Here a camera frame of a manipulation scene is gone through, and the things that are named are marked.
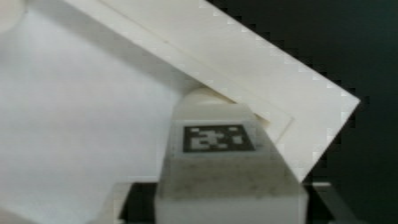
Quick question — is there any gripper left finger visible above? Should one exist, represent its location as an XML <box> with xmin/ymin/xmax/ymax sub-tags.
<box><xmin>105</xmin><ymin>182</ymin><xmax>157</xmax><ymax>224</ymax></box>

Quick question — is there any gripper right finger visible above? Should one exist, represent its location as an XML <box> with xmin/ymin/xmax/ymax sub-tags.
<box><xmin>306</xmin><ymin>182</ymin><xmax>356</xmax><ymax>224</ymax></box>

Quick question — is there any white table leg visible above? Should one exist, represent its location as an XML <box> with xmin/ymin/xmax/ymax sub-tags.
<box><xmin>155</xmin><ymin>88</ymin><xmax>309</xmax><ymax>224</ymax></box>

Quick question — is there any white square tabletop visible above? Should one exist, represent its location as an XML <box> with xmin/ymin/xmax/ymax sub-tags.
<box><xmin>0</xmin><ymin>0</ymin><xmax>359</xmax><ymax>224</ymax></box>

